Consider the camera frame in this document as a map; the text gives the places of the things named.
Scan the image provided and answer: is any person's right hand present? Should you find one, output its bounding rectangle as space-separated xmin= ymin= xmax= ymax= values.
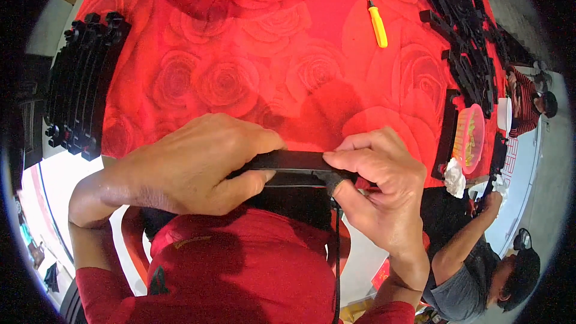
xmin=322 ymin=126 xmax=429 ymax=260

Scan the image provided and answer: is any heap of black track parts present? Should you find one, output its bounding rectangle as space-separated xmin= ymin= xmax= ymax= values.
xmin=373 ymin=0 xmax=511 ymax=119

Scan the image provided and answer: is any yellow handled screwdriver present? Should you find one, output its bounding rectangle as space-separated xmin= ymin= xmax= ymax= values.
xmin=362 ymin=0 xmax=389 ymax=49

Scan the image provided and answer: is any person's body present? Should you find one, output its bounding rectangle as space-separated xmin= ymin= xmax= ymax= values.
xmin=74 ymin=207 xmax=416 ymax=324

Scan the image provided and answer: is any crumpled white cloth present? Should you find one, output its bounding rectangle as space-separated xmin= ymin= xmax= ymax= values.
xmin=443 ymin=157 xmax=467 ymax=199

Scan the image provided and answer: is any long black plastic bar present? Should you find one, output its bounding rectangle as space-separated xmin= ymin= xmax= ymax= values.
xmin=430 ymin=88 xmax=461 ymax=181

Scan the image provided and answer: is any pink bowl of yellow parts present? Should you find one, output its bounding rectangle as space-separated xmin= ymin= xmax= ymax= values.
xmin=452 ymin=103 xmax=486 ymax=176

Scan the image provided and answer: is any black plastic track piece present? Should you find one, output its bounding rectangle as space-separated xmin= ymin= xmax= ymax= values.
xmin=226 ymin=149 xmax=376 ymax=190

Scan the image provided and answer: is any white bowl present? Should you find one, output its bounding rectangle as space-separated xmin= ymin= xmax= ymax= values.
xmin=497 ymin=96 xmax=514 ymax=134

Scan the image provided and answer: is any red rose tablecloth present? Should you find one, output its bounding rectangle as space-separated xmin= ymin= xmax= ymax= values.
xmin=74 ymin=0 xmax=510 ymax=190

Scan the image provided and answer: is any person's left hand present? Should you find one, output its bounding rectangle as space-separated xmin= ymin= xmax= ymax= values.
xmin=100 ymin=112 xmax=287 ymax=218

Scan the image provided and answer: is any black track part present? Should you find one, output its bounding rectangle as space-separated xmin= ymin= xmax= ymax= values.
xmin=475 ymin=132 xmax=509 ymax=213

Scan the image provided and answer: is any stack of curved black tracks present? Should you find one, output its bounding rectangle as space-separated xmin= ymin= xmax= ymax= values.
xmin=43 ymin=11 xmax=132 ymax=162

